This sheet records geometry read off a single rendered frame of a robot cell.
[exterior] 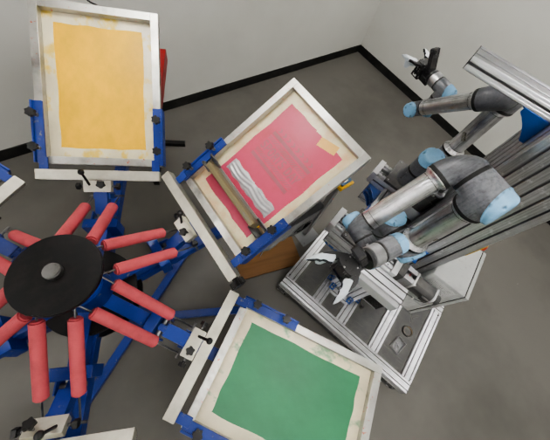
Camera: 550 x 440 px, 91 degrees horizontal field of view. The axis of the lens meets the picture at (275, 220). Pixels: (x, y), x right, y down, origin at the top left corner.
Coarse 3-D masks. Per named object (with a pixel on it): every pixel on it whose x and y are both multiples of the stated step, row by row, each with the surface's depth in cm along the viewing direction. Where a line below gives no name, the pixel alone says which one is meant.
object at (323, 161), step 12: (300, 144) 135; (312, 144) 134; (312, 156) 133; (324, 156) 131; (336, 156) 130; (324, 168) 130; (264, 180) 138; (312, 180) 131; (264, 192) 137; (276, 192) 135; (288, 192) 134; (300, 192) 132; (252, 204) 138; (276, 204) 134; (240, 216) 139; (240, 228) 138
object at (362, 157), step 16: (272, 96) 139; (304, 96) 135; (256, 112) 141; (320, 112) 131; (240, 128) 142; (336, 128) 128; (352, 144) 125; (368, 160) 122; (192, 176) 147; (336, 176) 125; (320, 192) 126; (208, 208) 140; (304, 208) 127; (224, 224) 139
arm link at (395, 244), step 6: (390, 234) 91; (396, 234) 90; (402, 234) 90; (378, 240) 89; (384, 240) 88; (390, 240) 88; (396, 240) 88; (402, 240) 88; (408, 240) 89; (384, 246) 86; (390, 246) 86; (396, 246) 87; (402, 246) 88; (408, 246) 89; (390, 252) 86; (396, 252) 87; (402, 252) 88; (390, 258) 87
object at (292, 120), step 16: (288, 112) 140; (272, 128) 141; (288, 128) 138; (304, 128) 136; (256, 144) 142; (240, 160) 143; (208, 176) 147; (256, 176) 139; (224, 192) 143; (240, 192) 141
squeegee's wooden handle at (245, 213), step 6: (210, 162) 136; (210, 168) 135; (216, 168) 136; (216, 174) 134; (222, 174) 139; (222, 180) 132; (222, 186) 132; (228, 186) 132; (228, 192) 131; (234, 192) 134; (234, 198) 129; (234, 204) 129; (240, 204) 128; (240, 210) 128; (246, 210) 129; (246, 216) 126; (252, 216) 132; (246, 222) 126; (252, 222) 125
